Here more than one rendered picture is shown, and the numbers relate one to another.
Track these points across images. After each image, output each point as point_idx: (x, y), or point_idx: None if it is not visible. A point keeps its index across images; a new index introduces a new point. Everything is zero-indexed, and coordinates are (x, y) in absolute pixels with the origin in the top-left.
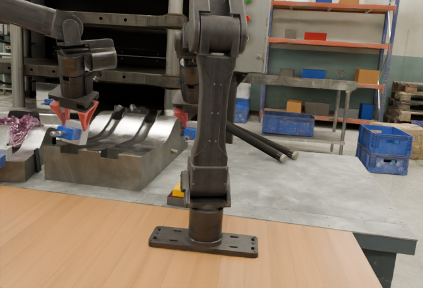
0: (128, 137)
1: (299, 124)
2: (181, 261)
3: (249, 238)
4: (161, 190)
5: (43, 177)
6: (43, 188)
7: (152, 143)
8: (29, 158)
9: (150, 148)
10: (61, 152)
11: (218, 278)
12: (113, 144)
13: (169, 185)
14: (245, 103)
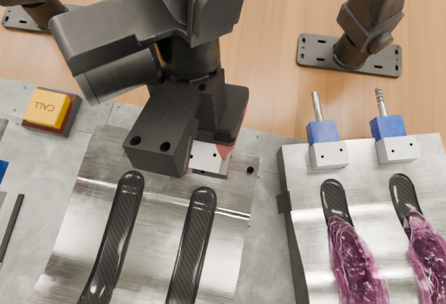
0: (129, 281)
1: None
2: None
3: (8, 21)
4: (86, 147)
5: (261, 179)
6: (243, 133)
7: (76, 241)
8: (284, 170)
9: (80, 188)
10: (230, 155)
11: None
12: (150, 202)
13: (74, 166)
14: None
